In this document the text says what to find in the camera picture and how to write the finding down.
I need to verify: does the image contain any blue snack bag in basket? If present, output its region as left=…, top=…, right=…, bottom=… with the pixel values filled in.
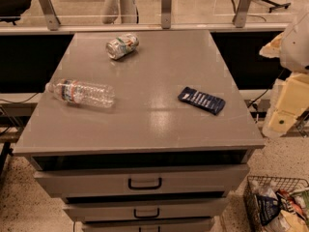
left=256, top=186, right=280, bottom=226

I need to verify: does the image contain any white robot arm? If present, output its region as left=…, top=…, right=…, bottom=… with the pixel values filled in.
left=259, top=6, right=309, bottom=138

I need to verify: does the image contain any middle drawer with black handle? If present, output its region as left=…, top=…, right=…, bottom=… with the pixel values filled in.
left=64, top=198, right=228, bottom=222

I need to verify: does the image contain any right metal bracket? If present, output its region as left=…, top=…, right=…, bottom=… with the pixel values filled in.
left=233, top=0, right=252, bottom=28

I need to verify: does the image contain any grey drawer cabinet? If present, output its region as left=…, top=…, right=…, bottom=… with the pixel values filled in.
left=13, top=29, right=267, bottom=232

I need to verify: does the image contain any clear plastic water bottle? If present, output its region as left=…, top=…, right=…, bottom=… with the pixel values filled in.
left=45, top=78, right=115, bottom=108

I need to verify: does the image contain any blue snack packet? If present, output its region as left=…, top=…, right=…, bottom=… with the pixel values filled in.
left=178, top=87, right=226, bottom=115

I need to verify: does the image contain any top drawer with black handle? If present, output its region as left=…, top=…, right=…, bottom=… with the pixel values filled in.
left=35, top=164, right=249, bottom=198

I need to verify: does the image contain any middle metal bracket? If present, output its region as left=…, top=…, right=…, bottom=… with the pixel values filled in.
left=161, top=0, right=172, bottom=29

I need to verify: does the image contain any metal bracket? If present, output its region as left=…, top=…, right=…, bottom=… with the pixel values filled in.
left=39, top=0, right=61, bottom=31
left=161, top=0, right=172, bottom=29
left=233, top=0, right=252, bottom=28

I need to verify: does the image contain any black office chair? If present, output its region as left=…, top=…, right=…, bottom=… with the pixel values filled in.
left=0, top=0, right=32, bottom=24

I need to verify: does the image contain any wire basket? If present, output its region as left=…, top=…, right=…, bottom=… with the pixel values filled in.
left=243, top=176, right=308, bottom=232

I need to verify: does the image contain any red snack bag in basket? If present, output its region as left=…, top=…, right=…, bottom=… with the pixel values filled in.
left=276, top=189, right=305, bottom=219

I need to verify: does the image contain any black cable right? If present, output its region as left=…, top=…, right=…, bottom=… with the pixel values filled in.
left=246, top=69, right=286, bottom=109

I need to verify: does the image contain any black cable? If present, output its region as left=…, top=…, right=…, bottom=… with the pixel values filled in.
left=246, top=69, right=286, bottom=109
left=0, top=92, right=39, bottom=137

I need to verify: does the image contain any yellow snack bag in basket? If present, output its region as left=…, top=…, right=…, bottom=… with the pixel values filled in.
left=267, top=210, right=309, bottom=232

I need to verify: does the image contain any left metal bracket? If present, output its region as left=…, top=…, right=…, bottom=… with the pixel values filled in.
left=39, top=0, right=61, bottom=31

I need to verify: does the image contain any drawer with black handle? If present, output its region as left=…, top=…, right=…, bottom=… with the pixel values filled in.
left=64, top=198, right=228, bottom=222
left=35, top=164, right=249, bottom=198
left=82, top=217, right=214, bottom=232

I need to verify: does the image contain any black cable left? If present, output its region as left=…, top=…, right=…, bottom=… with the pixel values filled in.
left=0, top=92, right=39, bottom=137

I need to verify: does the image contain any bottom drawer with black handle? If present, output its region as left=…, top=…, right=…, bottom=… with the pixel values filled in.
left=82, top=217, right=214, bottom=232

